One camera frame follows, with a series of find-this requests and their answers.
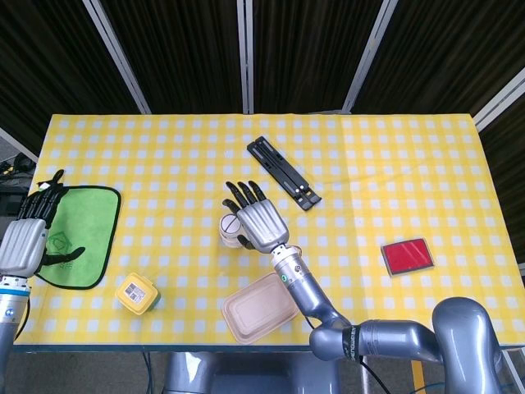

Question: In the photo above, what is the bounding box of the beige takeout container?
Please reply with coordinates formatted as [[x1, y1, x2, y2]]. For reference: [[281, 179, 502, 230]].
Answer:
[[221, 273, 300, 344]]

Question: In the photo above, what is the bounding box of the black folding stand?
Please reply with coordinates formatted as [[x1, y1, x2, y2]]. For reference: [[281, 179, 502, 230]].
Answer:
[[246, 135, 323, 212]]

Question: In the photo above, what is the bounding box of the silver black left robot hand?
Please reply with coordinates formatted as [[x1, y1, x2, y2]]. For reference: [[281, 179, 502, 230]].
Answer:
[[0, 168, 86, 278]]

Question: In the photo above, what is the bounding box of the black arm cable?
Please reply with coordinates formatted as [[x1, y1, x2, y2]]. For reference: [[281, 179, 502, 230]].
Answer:
[[15, 295, 32, 344]]

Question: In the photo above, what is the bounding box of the blue-flower paper cup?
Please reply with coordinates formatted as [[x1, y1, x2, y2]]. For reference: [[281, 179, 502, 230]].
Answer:
[[218, 213, 246, 244]]

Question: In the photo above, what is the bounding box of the grey robot base column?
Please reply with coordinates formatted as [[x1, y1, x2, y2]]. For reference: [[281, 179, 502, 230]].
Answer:
[[163, 350, 341, 394]]

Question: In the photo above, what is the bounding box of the white partition post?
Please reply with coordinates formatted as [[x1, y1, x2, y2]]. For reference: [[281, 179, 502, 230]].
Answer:
[[236, 0, 254, 115], [341, 0, 395, 114], [0, 126, 40, 163], [471, 67, 525, 131], [81, 0, 152, 115]]

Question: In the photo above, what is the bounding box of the green box yellow lid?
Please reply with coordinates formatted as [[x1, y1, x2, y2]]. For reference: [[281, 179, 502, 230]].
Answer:
[[114, 271, 161, 316]]

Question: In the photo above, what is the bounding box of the green cloth black edge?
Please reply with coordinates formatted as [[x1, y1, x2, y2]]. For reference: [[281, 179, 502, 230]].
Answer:
[[34, 185, 122, 291]]

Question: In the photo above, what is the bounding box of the yellow white checkered tablecloth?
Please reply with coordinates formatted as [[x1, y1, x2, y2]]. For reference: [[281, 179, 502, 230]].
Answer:
[[11, 113, 525, 348]]

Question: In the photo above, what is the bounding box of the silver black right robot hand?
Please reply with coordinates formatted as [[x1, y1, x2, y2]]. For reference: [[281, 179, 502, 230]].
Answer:
[[221, 180, 290, 253]]

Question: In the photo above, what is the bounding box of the red pad black frame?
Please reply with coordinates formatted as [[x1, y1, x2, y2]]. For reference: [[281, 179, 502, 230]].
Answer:
[[380, 236, 435, 278]]

